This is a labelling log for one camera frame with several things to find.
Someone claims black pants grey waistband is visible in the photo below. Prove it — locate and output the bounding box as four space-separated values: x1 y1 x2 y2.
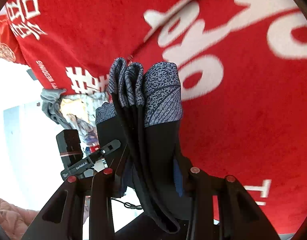
96 57 191 233

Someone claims floral cloth pile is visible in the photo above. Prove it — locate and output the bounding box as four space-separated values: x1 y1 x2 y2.
41 89 109 147

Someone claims pink quilted fabric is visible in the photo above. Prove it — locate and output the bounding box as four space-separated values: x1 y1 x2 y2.
0 198 39 239

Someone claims red patterned pillow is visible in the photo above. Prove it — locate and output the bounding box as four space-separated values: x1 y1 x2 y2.
0 15 26 65

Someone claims red blanket white print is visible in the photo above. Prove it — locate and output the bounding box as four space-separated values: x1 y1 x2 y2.
0 0 307 234

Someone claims black cable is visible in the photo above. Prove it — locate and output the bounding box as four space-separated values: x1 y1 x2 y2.
110 196 144 210

